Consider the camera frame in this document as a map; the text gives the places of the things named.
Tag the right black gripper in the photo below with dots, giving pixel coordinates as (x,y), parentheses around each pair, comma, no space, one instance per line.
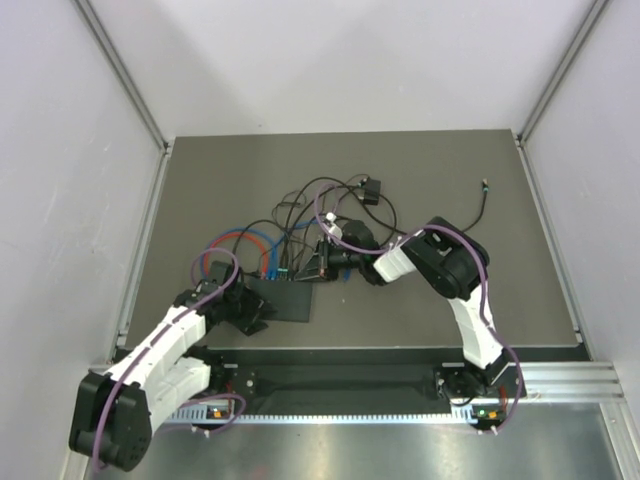
(319,267)

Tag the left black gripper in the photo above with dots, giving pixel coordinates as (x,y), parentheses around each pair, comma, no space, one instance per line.
(249,323)

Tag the black network switch box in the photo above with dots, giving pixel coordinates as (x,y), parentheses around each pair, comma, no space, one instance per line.
(288,301)

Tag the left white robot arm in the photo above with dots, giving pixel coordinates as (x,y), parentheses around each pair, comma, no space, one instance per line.
(118,412)

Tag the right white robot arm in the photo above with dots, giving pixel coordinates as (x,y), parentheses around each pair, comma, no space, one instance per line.
(452,263)

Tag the dark grey table mat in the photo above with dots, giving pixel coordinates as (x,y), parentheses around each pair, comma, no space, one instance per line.
(473,179)

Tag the black power adapter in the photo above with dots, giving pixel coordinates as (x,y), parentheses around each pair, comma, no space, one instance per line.
(371,192)

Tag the grey slotted cable duct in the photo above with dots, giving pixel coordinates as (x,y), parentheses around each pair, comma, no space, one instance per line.
(198,415)

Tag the aluminium profile rail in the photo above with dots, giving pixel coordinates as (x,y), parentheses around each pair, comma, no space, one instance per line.
(581,381)

